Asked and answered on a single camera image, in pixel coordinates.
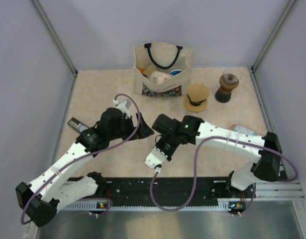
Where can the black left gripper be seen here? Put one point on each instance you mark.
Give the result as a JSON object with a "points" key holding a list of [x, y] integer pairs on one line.
{"points": [[143, 130]]}

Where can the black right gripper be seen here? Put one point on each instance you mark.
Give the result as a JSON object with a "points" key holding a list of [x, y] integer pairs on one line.
{"points": [[169, 154]]}

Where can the wooden dripper stand disc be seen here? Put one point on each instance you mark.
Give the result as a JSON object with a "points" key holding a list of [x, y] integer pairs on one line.
{"points": [[195, 107]]}

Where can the brown paper coffee filter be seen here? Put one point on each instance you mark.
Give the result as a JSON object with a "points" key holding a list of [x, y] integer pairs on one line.
{"points": [[198, 92]]}

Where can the clear glass cone dripper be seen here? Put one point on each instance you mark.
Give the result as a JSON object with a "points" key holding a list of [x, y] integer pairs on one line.
{"points": [[231, 75]]}

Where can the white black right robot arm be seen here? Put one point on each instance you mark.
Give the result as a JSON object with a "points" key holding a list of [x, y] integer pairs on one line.
{"points": [[262, 151]]}

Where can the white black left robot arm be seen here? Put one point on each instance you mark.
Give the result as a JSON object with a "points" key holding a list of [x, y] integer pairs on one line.
{"points": [[42, 198]]}

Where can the beige canvas tote bag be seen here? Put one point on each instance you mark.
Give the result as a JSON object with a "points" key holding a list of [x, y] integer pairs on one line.
{"points": [[162, 69]]}

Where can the dark rectangular box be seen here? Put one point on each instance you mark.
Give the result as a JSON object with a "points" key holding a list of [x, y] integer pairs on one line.
{"points": [[77, 125]]}

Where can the clear pink lotion bottle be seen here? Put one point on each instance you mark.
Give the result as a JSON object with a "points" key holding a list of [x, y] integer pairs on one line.
{"points": [[243, 129]]}

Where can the dark flask with red cap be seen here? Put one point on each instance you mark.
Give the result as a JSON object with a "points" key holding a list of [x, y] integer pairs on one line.
{"points": [[223, 96]]}

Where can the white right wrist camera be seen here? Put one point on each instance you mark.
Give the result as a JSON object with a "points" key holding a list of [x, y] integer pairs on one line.
{"points": [[155, 158]]}

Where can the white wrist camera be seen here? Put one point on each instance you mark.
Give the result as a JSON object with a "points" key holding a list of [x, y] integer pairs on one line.
{"points": [[155, 158], [123, 106]]}

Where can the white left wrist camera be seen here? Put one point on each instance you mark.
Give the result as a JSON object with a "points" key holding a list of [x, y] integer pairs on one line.
{"points": [[123, 106]]}

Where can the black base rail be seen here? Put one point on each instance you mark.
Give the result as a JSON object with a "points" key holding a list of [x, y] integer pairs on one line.
{"points": [[168, 191]]}

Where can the grey slotted cable duct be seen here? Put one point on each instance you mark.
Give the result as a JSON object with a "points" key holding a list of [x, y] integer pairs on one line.
{"points": [[94, 206]]}

